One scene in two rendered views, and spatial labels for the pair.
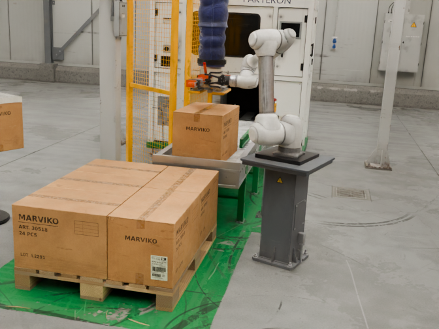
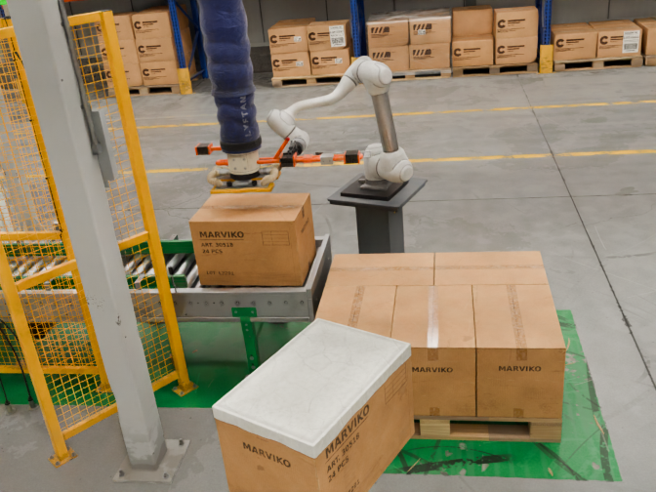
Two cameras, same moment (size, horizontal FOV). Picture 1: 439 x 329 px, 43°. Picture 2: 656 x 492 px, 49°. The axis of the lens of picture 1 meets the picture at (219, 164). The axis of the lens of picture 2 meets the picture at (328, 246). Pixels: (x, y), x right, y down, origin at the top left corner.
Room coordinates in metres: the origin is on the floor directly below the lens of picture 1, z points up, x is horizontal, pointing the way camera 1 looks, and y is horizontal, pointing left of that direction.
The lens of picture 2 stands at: (4.12, 3.88, 2.43)
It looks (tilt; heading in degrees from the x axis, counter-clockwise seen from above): 25 degrees down; 270
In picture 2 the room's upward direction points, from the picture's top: 6 degrees counter-clockwise
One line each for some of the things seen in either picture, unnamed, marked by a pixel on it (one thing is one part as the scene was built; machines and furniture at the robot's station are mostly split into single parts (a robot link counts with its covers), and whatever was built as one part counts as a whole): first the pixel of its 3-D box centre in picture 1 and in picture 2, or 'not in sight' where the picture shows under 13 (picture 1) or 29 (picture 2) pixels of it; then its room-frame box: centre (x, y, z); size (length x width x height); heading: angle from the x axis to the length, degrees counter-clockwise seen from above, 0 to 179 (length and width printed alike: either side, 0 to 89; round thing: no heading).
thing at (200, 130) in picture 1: (206, 132); (255, 238); (4.50, 0.12, 0.75); 0.60 x 0.40 x 0.40; 166
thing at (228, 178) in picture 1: (195, 175); (320, 279); (4.15, 0.18, 0.47); 0.70 x 0.03 x 0.15; 79
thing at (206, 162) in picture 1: (195, 161); (318, 264); (4.15, 0.18, 0.58); 0.70 x 0.03 x 0.06; 79
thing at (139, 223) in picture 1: (128, 213); (434, 326); (3.56, 0.61, 0.34); 1.20 x 1.00 x 0.40; 169
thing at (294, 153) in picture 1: (290, 149); (374, 181); (3.74, -0.48, 0.80); 0.22 x 0.18 x 0.06; 153
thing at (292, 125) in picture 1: (289, 130); (377, 160); (3.72, -0.47, 0.94); 0.18 x 0.16 x 0.22; 121
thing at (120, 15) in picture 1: (121, 19); (87, 145); (5.06, 0.93, 1.62); 0.20 x 0.05 x 0.30; 169
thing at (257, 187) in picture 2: (198, 87); (242, 185); (4.52, 0.20, 1.11); 0.34 x 0.10 x 0.05; 170
